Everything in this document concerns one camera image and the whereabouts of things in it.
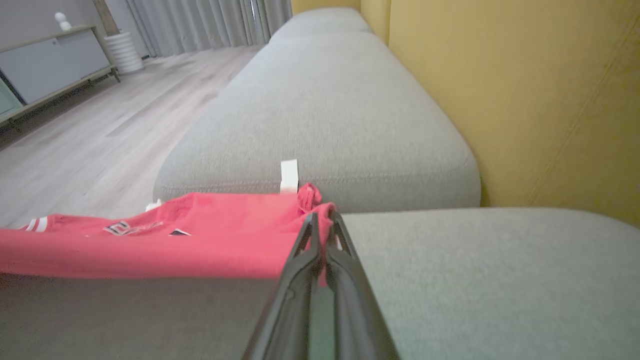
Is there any brown wooden post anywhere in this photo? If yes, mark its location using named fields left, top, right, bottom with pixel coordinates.
left=92, top=0, right=121, bottom=37

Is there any grey pleated curtain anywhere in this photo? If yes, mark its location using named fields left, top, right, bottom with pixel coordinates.
left=255, top=0, right=293, bottom=45
left=125, top=0, right=253, bottom=58

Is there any large grey sofa chaise cushion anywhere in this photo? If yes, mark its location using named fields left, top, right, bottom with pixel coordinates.
left=0, top=207, right=640, bottom=360

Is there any red jersey with white print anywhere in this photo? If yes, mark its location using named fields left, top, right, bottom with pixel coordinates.
left=0, top=182, right=343, bottom=282

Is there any wide yellow sofa backrest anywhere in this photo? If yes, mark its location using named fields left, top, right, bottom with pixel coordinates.
left=389, top=0, right=640, bottom=228

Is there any yellow sofa armrest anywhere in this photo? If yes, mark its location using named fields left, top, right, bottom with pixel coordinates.
left=291, top=0, right=362, bottom=15

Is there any grey low media cabinet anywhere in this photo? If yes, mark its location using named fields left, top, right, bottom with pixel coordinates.
left=0, top=26, right=122, bottom=132

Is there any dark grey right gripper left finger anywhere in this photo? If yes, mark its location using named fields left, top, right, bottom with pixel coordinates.
left=242, top=212, right=321, bottom=360

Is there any white ribbed round vase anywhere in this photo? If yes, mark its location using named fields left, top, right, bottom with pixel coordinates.
left=104, top=32, right=146, bottom=76

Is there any small white fabric tag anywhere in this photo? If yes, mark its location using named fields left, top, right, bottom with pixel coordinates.
left=280, top=159, right=300, bottom=195

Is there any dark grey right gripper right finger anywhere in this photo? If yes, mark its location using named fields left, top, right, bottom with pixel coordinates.
left=324, top=212, right=401, bottom=360

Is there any narrow yellow sofa backrest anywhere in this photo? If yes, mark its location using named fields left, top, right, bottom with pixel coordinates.
left=360, top=0, right=392, bottom=46

